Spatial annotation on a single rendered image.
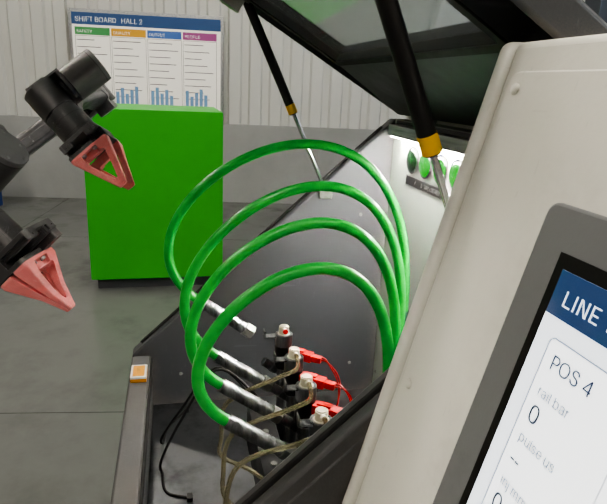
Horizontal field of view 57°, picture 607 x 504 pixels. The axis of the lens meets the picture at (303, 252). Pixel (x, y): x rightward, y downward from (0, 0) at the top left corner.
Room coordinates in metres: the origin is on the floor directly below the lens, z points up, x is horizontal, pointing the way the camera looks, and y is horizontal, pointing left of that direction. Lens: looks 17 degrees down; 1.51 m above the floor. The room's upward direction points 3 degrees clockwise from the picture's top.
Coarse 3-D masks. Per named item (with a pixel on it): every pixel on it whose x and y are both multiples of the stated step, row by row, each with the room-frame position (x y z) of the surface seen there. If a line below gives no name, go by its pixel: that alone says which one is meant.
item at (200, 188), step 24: (288, 144) 0.81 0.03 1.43; (312, 144) 0.81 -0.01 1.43; (336, 144) 0.82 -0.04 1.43; (192, 192) 0.78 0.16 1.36; (384, 192) 0.84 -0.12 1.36; (168, 240) 0.77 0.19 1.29; (168, 264) 0.77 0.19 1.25; (408, 264) 0.85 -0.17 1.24; (408, 288) 0.85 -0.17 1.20; (408, 312) 0.85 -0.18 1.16
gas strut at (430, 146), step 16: (384, 0) 0.49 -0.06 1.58; (384, 16) 0.49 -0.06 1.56; (400, 16) 0.49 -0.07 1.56; (400, 32) 0.49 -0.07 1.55; (400, 48) 0.49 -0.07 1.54; (400, 64) 0.50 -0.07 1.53; (416, 64) 0.50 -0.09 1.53; (400, 80) 0.50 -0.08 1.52; (416, 80) 0.50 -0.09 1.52; (416, 96) 0.50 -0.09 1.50; (416, 112) 0.50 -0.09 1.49; (416, 128) 0.51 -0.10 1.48; (432, 128) 0.51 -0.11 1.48; (432, 144) 0.51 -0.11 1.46; (432, 160) 0.52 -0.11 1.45; (448, 192) 0.52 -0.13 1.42
